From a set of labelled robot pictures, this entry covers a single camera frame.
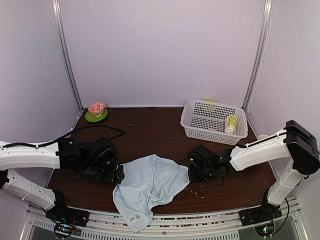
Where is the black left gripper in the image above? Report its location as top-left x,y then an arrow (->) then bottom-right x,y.
81,160 -> 124,184

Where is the light blue towel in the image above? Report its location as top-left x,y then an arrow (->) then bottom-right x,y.
112,154 -> 190,233

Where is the white perforated plastic basket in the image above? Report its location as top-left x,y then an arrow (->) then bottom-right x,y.
180,100 -> 248,145

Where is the green crocodile pattern towel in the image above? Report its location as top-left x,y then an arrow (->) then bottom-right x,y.
224,114 -> 238,135

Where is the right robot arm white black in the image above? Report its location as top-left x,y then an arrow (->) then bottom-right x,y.
187,120 -> 320,221

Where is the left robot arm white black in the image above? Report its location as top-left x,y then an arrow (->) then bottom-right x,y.
0,137 -> 125,222

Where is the green plate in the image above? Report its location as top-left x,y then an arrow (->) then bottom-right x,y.
85,108 -> 108,123

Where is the red patterned ceramic bowl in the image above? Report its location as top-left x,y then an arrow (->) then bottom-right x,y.
88,101 -> 106,115

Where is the front aluminium rail panel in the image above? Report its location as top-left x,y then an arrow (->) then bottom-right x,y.
18,197 -> 310,240

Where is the black braided left cable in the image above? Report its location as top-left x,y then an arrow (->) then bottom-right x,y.
0,125 -> 126,151

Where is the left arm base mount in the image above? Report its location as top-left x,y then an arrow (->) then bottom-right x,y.
44,190 -> 90,239

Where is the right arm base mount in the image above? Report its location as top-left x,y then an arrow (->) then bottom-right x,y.
238,198 -> 290,239

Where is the right aluminium frame post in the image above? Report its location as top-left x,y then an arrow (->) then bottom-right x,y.
242,0 -> 273,113

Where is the aluminium frame post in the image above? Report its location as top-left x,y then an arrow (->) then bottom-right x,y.
52,0 -> 84,111
242,0 -> 273,113

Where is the left aluminium frame post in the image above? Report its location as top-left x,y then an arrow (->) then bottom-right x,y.
52,0 -> 84,111

